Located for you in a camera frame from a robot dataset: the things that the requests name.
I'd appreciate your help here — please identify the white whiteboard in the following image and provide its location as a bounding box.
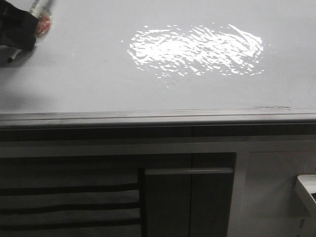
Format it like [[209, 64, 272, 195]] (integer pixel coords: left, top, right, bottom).
[[0, 0, 316, 127]]

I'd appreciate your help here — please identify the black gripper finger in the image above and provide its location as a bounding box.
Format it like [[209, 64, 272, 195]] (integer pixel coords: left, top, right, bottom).
[[0, 0, 39, 51]]

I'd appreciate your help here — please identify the red taped marker attachment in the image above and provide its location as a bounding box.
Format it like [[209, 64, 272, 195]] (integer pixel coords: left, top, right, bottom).
[[35, 12, 51, 37]]

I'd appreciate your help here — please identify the white box at right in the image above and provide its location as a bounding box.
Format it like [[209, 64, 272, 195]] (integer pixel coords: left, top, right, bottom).
[[295, 174, 316, 218]]

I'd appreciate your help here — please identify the white whiteboard marker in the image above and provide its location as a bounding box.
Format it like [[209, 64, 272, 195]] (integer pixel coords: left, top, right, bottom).
[[7, 0, 52, 63]]

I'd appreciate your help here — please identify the grey cabinet door panel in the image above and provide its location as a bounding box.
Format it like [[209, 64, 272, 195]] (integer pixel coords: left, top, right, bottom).
[[142, 167, 234, 237]]

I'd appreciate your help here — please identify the grey slatted drawer unit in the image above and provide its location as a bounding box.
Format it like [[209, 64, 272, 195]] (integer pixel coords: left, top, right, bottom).
[[0, 161, 147, 237]]

